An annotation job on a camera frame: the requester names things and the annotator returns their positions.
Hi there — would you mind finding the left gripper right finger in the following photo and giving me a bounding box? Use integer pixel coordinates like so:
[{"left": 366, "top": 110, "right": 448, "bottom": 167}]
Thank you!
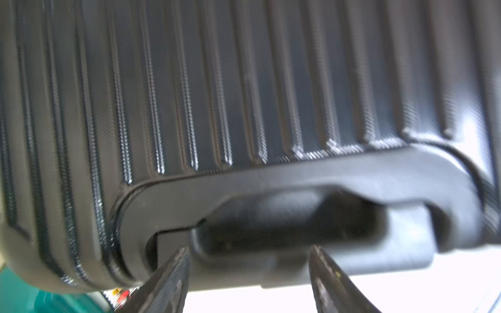
[{"left": 309, "top": 245, "right": 380, "bottom": 312}]

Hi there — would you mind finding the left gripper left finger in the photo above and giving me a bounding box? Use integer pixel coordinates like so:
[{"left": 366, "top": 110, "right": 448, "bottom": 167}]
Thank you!
[{"left": 117, "top": 246, "right": 190, "bottom": 312}]

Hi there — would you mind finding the black hard-shell suitcase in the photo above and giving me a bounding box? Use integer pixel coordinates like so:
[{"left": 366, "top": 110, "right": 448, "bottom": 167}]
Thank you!
[{"left": 1, "top": 1, "right": 500, "bottom": 293}]

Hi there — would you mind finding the green plastic tool case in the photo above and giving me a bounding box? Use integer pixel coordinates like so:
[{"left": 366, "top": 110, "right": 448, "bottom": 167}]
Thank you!
[{"left": 1, "top": 267, "right": 114, "bottom": 312}]

